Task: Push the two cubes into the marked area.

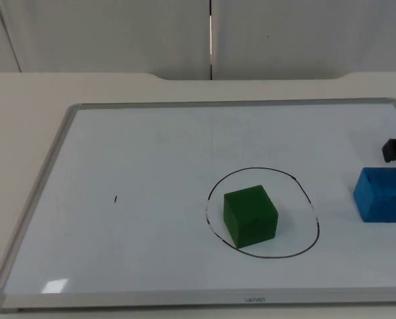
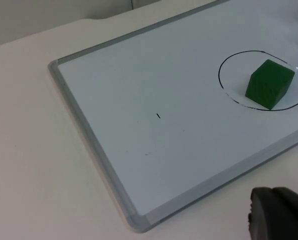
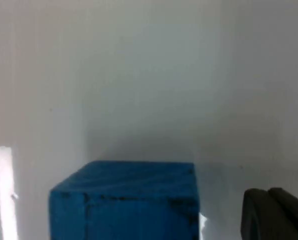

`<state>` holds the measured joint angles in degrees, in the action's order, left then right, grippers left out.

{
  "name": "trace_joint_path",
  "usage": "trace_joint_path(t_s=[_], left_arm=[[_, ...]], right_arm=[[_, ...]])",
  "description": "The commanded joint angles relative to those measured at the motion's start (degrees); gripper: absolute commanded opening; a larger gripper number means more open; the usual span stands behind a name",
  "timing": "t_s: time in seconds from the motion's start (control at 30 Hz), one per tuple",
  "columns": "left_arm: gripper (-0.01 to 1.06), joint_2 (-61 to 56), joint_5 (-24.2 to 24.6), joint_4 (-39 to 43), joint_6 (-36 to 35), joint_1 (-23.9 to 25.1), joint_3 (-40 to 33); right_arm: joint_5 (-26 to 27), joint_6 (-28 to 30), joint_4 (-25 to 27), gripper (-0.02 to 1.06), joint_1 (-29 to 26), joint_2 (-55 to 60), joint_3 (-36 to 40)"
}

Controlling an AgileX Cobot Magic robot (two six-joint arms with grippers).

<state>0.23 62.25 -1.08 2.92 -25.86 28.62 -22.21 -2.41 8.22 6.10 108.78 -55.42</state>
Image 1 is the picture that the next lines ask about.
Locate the blue cube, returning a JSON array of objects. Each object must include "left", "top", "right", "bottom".
[{"left": 353, "top": 167, "right": 396, "bottom": 223}]

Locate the grey-framed whiteboard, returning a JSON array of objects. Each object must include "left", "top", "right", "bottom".
[{"left": 0, "top": 97, "right": 396, "bottom": 316}]

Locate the green cube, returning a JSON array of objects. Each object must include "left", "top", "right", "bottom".
[{"left": 223, "top": 185, "right": 279, "bottom": 249}]

